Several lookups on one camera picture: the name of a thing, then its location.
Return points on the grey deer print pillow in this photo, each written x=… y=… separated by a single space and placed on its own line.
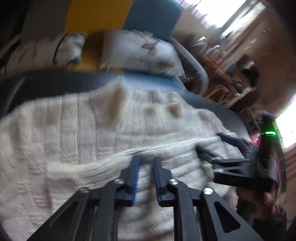
x=139 y=51

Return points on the triangle pattern pillow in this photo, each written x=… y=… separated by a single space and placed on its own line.
x=64 y=50

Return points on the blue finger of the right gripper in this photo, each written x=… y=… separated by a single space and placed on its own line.
x=240 y=143
x=206 y=154

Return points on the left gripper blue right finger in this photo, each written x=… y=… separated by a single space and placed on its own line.
x=173 y=193

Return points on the wooden side table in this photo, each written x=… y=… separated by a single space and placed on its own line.
x=224 y=87

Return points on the person right hand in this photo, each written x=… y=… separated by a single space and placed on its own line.
x=265 y=202

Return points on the cream knitted sweater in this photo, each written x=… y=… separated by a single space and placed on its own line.
x=51 y=147

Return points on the pink ruffled bed cover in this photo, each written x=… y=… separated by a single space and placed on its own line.
x=255 y=138

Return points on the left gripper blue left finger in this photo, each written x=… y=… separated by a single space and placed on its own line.
x=111 y=199

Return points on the multicolour sofa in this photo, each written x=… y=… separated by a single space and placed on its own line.
x=156 y=17

